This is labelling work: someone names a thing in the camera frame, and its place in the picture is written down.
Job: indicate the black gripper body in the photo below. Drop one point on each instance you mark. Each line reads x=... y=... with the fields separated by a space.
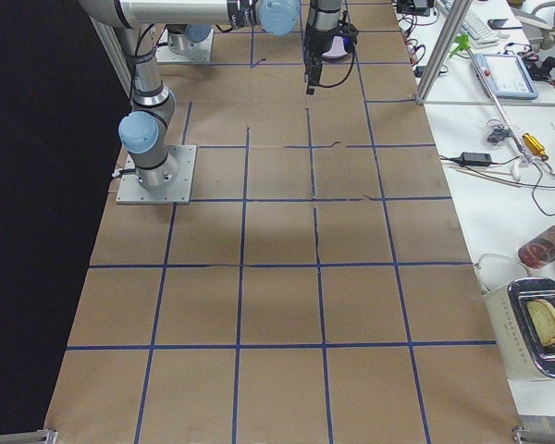
x=315 y=43

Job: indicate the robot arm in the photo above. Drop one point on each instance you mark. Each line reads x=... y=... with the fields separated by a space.
x=276 y=17
x=143 y=131

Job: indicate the lavender plate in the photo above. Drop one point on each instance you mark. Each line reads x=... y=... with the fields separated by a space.
x=337 y=50

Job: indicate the black power adapter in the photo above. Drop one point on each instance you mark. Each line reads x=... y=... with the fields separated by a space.
x=470 y=159

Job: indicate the teach pendant tablet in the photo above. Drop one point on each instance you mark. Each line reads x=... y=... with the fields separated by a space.
x=505 y=75

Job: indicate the yellow tool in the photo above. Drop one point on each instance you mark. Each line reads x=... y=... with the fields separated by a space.
x=536 y=148

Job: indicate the food container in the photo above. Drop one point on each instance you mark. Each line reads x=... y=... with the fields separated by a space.
x=540 y=251

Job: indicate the white toaster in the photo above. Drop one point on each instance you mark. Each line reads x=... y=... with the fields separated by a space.
x=524 y=358

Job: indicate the bread slice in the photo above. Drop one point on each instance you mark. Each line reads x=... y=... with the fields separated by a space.
x=542 y=314

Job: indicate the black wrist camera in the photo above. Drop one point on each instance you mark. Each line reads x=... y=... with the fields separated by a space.
x=349 y=35

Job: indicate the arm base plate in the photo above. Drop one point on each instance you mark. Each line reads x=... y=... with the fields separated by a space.
x=178 y=49
x=170 y=183

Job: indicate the aluminium corner post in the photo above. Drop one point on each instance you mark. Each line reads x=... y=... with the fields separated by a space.
x=449 y=30

